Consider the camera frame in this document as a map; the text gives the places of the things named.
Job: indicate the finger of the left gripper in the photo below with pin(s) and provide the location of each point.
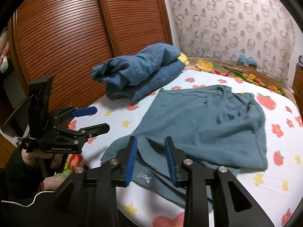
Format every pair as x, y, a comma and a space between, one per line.
89, 134
84, 111

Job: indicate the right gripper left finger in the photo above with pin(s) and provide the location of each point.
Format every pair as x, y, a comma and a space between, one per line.
124, 164

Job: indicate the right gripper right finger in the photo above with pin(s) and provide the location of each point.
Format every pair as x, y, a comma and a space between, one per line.
177, 162

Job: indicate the teal green pants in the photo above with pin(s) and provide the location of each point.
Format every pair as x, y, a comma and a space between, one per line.
212, 125

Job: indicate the person's left hand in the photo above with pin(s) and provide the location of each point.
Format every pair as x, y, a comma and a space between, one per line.
31, 158

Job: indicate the folded blue denim jeans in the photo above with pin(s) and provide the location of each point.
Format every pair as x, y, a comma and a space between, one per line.
136, 76

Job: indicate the brown louvered wardrobe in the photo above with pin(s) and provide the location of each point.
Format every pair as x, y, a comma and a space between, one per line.
67, 38

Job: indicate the yellow Pikachu plush toy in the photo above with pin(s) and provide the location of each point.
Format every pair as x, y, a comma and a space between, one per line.
183, 58

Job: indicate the floral brown blanket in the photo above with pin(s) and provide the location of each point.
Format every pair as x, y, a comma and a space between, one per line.
240, 74

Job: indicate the cardboard box with blue bag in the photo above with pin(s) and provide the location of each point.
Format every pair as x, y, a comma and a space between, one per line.
247, 62

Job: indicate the wooden dresser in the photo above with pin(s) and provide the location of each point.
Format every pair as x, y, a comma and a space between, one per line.
298, 88

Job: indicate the circle patterned curtain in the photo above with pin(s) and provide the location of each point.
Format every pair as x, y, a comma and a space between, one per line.
220, 30

